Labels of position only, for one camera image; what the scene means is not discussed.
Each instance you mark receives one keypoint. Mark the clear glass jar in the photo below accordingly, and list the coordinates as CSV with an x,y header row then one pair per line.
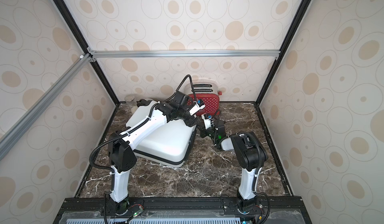
x,y
131,103

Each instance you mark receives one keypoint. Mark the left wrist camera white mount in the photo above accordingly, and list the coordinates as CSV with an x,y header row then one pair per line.
x,y
196,108

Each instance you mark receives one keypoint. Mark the black corner frame post right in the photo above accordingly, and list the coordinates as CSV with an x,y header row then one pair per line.
x,y
302,9

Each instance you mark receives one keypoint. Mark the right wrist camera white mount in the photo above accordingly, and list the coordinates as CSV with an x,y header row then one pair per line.
x,y
208,121

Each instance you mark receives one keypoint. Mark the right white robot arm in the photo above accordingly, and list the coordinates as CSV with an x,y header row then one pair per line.
x,y
250,154

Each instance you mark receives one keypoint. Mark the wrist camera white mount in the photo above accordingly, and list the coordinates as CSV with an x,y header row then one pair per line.
x,y
208,121
196,108

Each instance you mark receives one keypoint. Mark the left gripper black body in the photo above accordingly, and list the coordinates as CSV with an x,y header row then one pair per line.
x,y
190,119

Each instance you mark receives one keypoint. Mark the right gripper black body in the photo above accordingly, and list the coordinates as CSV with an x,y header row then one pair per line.
x,y
205,131

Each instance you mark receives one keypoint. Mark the silver aluminium rail back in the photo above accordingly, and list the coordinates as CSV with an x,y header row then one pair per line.
x,y
185,54

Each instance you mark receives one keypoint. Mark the red polka-dot toaster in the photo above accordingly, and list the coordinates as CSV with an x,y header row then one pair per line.
x,y
210,95

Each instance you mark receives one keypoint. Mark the silver aluminium rail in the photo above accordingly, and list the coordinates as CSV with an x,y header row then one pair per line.
x,y
25,122
185,54

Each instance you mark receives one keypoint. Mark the black corner frame post left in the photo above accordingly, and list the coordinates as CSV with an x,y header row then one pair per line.
x,y
75,30

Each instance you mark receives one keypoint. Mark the silver aluminium rail left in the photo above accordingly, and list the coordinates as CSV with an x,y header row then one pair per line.
x,y
25,122

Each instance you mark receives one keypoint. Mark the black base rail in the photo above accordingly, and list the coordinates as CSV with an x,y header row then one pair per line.
x,y
217,210

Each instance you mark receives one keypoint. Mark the black corner frame post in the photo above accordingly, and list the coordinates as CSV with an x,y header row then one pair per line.
x,y
75,30
302,9

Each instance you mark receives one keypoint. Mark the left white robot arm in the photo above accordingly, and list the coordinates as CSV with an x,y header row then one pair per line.
x,y
121,153

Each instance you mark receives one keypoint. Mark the white hard-shell suitcase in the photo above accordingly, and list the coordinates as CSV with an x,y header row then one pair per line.
x,y
169,144

